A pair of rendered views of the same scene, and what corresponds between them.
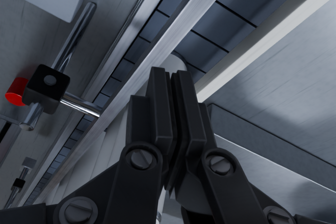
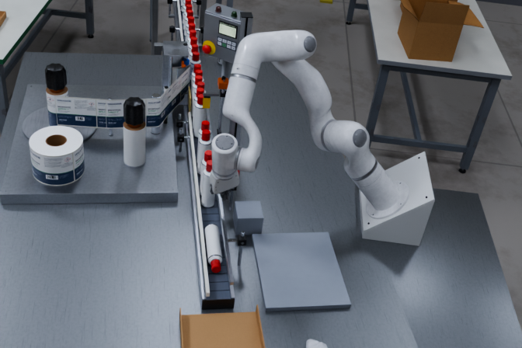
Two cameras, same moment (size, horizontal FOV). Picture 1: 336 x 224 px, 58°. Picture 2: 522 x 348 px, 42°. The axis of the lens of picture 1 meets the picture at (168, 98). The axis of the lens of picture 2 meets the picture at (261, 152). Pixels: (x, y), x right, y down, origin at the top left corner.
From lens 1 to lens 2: 233 cm
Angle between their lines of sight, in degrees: 28
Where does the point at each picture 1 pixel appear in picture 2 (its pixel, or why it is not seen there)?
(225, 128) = (171, 196)
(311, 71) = (165, 224)
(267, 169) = (145, 189)
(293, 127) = (145, 207)
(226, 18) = (205, 219)
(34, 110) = not seen: hidden behind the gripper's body
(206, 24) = (207, 216)
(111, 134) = not seen: hidden behind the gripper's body
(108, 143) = not seen: hidden behind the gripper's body
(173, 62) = (208, 205)
